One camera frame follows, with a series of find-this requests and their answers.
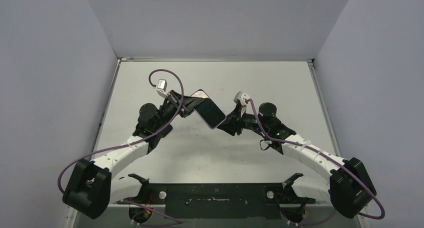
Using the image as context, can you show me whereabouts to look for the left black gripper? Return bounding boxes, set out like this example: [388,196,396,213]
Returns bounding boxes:
[153,90,205,131]

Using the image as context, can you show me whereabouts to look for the black smartphone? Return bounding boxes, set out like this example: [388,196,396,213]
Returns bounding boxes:
[194,98,226,129]

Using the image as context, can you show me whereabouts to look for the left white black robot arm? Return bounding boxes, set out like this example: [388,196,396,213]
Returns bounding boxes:
[62,89,211,219]

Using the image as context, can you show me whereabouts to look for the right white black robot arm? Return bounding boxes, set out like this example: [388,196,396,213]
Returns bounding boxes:
[217,102,386,220]

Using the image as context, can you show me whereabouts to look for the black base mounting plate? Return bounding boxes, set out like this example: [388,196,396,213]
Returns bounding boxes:
[128,183,316,220]

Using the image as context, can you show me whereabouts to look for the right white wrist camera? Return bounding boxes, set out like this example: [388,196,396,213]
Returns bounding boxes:
[233,91,251,117]

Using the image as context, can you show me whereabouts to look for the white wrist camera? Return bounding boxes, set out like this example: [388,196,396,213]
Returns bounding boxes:
[155,79,168,99]
[233,91,251,117]

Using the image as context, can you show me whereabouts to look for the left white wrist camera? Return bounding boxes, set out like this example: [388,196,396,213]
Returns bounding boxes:
[155,79,168,99]

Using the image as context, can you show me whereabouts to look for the aluminium table frame rail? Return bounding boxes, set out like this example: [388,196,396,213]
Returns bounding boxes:
[306,58,369,227]

